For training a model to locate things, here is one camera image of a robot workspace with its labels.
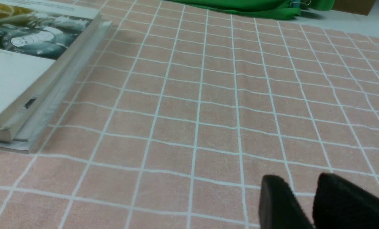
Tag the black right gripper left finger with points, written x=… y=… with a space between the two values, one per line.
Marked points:
x=278 y=206

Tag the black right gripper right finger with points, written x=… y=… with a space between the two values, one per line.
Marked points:
x=341 y=204

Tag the bottom book in stack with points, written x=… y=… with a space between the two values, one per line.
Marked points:
x=36 y=124

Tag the blue binder clip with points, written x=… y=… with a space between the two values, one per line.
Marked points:
x=301 y=4

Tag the green backdrop cloth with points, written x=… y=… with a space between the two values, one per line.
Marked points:
x=268 y=9

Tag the book in stack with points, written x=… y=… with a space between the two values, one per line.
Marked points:
x=36 y=124
x=21 y=117

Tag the middle book in stack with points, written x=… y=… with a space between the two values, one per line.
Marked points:
x=21 y=117

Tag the top self-driving car book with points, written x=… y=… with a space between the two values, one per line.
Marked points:
x=35 y=36

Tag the pink checkered tablecloth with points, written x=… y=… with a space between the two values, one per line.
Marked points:
x=181 y=111

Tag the brown cardboard box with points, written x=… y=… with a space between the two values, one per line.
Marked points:
x=360 y=7

